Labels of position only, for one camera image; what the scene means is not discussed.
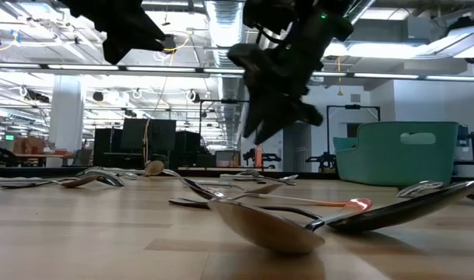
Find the white column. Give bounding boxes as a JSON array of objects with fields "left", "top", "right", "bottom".
[{"left": 48, "top": 75, "right": 85, "bottom": 169}]

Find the grey door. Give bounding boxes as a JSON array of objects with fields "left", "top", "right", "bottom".
[{"left": 282, "top": 124, "right": 313, "bottom": 173}]

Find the LED light bar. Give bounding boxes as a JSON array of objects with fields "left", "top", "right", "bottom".
[{"left": 0, "top": 61, "right": 474, "bottom": 82}]

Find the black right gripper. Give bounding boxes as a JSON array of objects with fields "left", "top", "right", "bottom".
[{"left": 226, "top": 40, "right": 325, "bottom": 146}]

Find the black frame stand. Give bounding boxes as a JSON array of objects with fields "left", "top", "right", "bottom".
[
  {"left": 198, "top": 99, "right": 260, "bottom": 156},
  {"left": 325, "top": 103, "right": 381, "bottom": 172}
]

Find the wooden desk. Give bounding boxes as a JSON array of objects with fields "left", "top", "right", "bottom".
[{"left": 17, "top": 152, "right": 76, "bottom": 168}]

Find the black cable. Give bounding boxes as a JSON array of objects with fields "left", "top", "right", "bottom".
[{"left": 0, "top": 142, "right": 19, "bottom": 166}]

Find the black cabinet row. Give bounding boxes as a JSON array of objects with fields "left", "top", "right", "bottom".
[{"left": 93, "top": 117, "right": 218, "bottom": 169}]

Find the cardboard box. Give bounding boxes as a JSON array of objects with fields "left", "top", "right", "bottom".
[{"left": 12, "top": 136, "right": 46, "bottom": 155}]

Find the silver ventilation duct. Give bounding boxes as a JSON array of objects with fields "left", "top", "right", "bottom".
[
  {"left": 203, "top": 0, "right": 248, "bottom": 151},
  {"left": 310, "top": 0, "right": 377, "bottom": 73}
]

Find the black ceiling device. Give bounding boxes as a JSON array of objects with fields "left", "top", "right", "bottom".
[{"left": 162, "top": 33, "right": 178, "bottom": 54}]

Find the grey chair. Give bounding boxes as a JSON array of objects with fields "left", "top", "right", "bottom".
[{"left": 72, "top": 149, "right": 94, "bottom": 168}]

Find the teal plastic bin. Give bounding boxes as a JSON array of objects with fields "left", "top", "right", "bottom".
[{"left": 332, "top": 121, "right": 460, "bottom": 187}]

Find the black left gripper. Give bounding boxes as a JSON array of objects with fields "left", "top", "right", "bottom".
[{"left": 57, "top": 0, "right": 170, "bottom": 66}]

